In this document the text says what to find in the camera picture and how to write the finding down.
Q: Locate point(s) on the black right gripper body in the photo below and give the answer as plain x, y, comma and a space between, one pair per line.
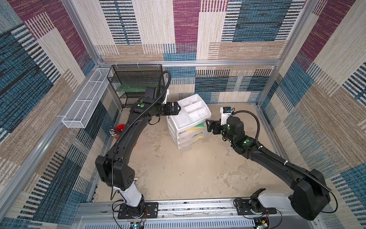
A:
216, 127

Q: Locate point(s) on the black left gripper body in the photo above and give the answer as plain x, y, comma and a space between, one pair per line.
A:
167, 109

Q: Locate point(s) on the white plastic drawer organizer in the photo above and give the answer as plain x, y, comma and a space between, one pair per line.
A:
194, 111

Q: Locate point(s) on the green sponge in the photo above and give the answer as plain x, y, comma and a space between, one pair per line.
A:
197, 127

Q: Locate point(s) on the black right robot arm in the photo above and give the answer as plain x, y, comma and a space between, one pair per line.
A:
310, 193

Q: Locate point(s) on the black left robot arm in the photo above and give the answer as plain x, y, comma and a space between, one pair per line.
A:
113, 168

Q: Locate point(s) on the green board on shelf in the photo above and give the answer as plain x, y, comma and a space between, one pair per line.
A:
134, 88

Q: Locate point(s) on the red pen cup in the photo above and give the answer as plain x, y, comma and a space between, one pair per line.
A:
120, 127

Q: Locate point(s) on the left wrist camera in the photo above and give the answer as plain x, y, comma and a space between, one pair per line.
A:
165, 97

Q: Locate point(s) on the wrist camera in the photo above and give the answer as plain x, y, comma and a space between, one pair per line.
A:
165, 97
225, 114

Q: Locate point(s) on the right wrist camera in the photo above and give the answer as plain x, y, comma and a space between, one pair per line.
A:
225, 114

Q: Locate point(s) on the black wire mesh shelf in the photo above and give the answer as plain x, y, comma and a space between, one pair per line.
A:
130, 81

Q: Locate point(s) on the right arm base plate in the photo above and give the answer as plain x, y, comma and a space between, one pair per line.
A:
251, 207

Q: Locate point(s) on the aluminium front rail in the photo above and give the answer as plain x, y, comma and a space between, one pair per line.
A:
217, 213

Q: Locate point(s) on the white wire mesh basket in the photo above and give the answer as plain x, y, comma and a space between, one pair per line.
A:
82, 109

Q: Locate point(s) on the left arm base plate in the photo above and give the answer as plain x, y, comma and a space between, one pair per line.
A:
148, 210

